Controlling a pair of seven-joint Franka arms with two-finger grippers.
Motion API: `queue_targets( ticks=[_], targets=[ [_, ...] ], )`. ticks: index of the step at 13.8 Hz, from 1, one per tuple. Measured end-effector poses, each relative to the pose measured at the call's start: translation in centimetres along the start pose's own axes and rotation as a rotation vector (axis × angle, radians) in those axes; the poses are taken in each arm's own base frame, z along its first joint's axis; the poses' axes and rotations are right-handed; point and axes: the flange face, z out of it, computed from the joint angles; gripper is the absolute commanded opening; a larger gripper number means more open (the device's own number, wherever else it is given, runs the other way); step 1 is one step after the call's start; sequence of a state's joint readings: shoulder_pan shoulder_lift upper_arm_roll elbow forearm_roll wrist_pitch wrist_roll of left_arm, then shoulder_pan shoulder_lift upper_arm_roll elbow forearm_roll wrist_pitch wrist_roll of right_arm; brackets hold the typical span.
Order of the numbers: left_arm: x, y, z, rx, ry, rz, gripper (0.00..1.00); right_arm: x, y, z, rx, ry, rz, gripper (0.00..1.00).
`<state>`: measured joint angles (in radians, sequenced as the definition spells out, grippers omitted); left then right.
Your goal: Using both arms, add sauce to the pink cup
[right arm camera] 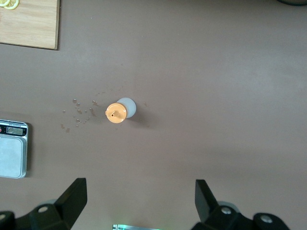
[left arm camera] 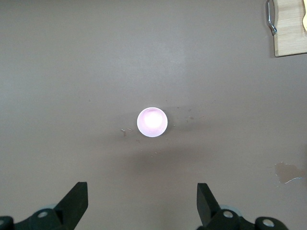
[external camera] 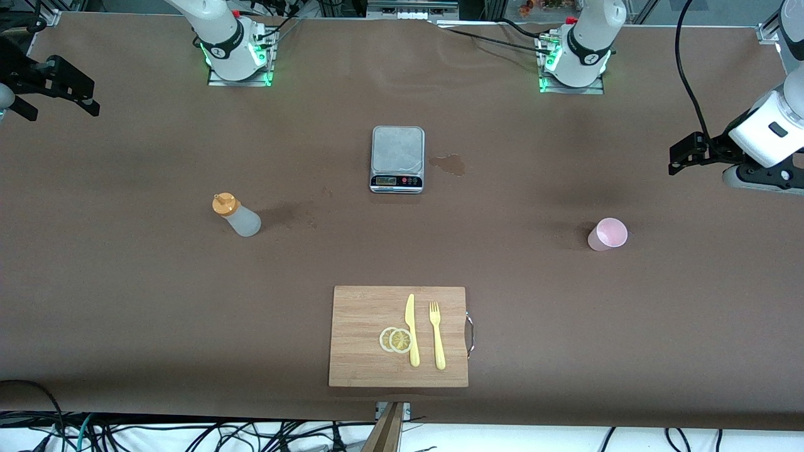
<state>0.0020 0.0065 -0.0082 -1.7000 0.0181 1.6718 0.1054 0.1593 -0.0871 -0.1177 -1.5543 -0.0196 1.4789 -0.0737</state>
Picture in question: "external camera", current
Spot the teal floor cable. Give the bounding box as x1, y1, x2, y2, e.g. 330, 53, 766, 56
74, 414, 96, 452

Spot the silver digital kitchen scale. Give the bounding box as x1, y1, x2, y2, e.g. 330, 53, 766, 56
369, 126, 426, 194

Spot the pink plastic cup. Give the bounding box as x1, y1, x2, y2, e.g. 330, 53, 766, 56
587, 218, 628, 252

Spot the wooden post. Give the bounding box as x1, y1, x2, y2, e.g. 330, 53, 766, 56
361, 402, 406, 452

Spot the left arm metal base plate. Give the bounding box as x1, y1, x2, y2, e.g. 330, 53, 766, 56
538, 31, 605, 95

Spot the yellow plastic knife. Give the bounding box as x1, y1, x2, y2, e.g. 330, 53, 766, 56
405, 294, 420, 368

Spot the yellow plastic fork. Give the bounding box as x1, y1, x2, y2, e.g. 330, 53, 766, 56
429, 301, 447, 370

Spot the translucent sauce bottle orange cap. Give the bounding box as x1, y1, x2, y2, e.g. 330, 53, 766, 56
212, 193, 262, 238

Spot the white power strip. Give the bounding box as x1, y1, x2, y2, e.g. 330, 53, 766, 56
367, 0, 459, 21

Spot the black looped floor cable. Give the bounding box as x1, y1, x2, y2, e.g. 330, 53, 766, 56
0, 380, 65, 452

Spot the brown liquid puddle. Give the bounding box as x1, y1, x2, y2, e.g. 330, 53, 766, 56
429, 154, 467, 177

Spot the black base cable bundle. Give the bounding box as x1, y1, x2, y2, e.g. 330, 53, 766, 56
261, 0, 315, 46

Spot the wooden cutting board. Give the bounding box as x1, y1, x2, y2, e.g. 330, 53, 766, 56
329, 286, 469, 388

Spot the long black table cable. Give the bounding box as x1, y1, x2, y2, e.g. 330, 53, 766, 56
437, 24, 555, 56

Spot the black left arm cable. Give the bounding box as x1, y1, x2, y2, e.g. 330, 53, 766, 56
675, 0, 714, 142

